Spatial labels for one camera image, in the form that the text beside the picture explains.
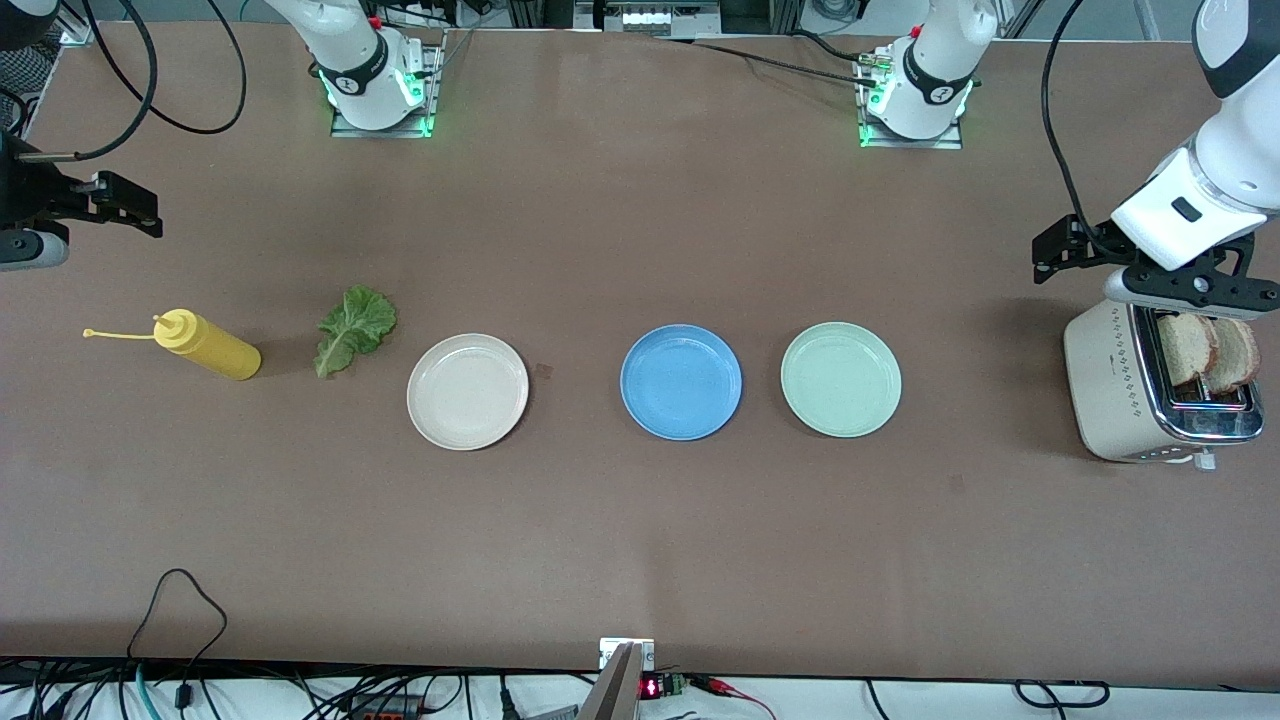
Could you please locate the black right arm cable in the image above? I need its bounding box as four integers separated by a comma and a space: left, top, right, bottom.
60, 0, 248, 161

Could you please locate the yellow mustard squeeze bottle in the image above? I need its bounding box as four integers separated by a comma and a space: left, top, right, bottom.
83, 309, 263, 381

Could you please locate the thin black looped cable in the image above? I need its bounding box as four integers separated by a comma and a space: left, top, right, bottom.
125, 568, 229, 663

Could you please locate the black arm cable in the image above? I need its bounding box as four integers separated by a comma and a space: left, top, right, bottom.
1040, 0, 1136, 263
60, 0, 248, 161

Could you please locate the green lettuce leaf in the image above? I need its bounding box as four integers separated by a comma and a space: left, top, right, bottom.
315, 286, 398, 379

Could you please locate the black and red power strip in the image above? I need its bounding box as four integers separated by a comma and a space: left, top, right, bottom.
340, 698, 426, 720

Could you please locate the cream and chrome toaster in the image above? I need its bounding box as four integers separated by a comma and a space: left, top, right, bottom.
1063, 297, 1266, 471

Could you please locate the black coiled cable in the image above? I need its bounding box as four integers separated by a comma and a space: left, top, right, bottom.
1015, 680, 1111, 709

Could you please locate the blue round plate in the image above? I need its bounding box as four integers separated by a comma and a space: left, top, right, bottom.
620, 323, 744, 442

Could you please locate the red wire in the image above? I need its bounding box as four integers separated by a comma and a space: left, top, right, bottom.
690, 675, 776, 720

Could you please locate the black cable on table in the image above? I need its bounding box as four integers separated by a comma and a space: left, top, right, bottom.
655, 30, 886, 89

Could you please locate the black mesh chair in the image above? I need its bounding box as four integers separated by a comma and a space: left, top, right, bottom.
0, 45, 49, 133

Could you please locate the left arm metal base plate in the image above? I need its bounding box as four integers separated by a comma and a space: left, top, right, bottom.
858, 45, 964, 151

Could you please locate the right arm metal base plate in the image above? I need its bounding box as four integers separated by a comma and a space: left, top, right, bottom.
330, 30, 446, 139

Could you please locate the light green round plate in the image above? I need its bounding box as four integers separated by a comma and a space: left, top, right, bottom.
780, 321, 903, 439

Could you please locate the black device with white lights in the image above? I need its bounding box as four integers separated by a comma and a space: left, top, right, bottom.
575, 0, 721, 36

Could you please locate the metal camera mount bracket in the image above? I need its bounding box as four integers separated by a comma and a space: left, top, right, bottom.
575, 638, 656, 720

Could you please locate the brown bread slice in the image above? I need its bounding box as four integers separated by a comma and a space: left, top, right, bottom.
1157, 312, 1221, 389
1205, 317, 1261, 394

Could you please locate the beige round plate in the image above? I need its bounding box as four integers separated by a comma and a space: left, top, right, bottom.
406, 333, 530, 452

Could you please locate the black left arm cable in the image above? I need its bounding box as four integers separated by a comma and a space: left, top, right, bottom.
1040, 0, 1136, 263

